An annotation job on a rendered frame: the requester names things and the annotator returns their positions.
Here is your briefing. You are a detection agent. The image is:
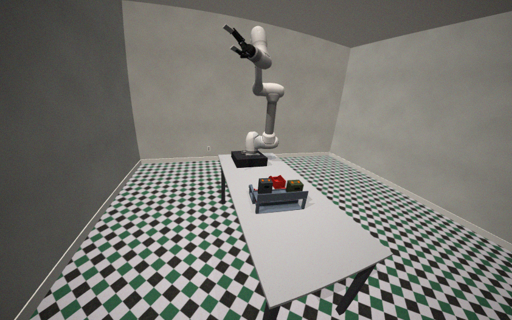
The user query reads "black case with orange latches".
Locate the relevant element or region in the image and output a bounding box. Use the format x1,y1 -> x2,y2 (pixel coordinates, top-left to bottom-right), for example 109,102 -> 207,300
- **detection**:
258,178 -> 273,194

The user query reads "olive green case with orange latches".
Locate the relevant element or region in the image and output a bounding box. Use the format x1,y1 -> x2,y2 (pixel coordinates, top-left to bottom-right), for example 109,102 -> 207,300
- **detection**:
286,179 -> 304,192

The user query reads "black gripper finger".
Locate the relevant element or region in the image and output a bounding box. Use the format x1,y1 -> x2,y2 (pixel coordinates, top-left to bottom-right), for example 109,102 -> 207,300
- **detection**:
223,24 -> 247,46
230,44 -> 251,59

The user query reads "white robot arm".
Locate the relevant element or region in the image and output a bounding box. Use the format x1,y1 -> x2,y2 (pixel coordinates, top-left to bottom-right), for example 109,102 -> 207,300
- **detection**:
241,26 -> 284,156

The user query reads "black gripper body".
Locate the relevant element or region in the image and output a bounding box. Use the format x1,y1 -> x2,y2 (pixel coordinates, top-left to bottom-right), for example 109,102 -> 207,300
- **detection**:
240,42 -> 255,57

